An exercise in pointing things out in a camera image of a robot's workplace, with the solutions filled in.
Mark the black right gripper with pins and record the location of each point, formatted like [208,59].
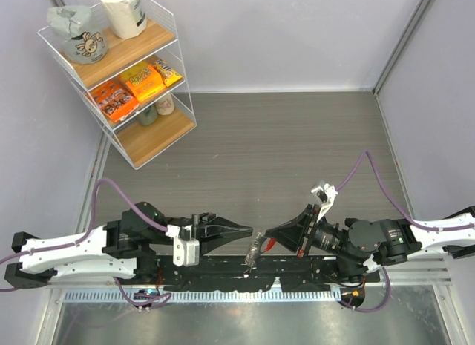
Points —
[289,234]

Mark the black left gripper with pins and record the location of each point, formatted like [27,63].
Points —
[211,227]

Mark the red handled crescent blade keychain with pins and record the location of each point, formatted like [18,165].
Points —
[257,247]

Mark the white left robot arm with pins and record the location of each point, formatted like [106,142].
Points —
[120,248]

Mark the beige cup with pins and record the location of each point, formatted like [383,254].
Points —
[165,105]

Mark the yellow candy bag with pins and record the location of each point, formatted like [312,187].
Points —
[169,75]

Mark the orange yellow snack box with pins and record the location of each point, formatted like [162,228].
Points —
[143,81]

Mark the grey paper bag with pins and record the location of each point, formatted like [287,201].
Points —
[79,35]

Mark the white paper bag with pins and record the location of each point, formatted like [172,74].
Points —
[127,17]

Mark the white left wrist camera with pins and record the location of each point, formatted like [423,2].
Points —
[186,249]

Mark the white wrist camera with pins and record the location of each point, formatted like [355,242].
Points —
[186,249]
[325,195]

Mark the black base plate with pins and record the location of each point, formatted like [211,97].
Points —
[230,274]

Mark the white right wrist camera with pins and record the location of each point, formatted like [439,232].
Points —
[325,195]

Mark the white slotted cable duct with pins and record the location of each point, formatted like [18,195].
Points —
[274,295]

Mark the white wire shelf unit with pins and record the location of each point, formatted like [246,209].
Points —
[156,123]

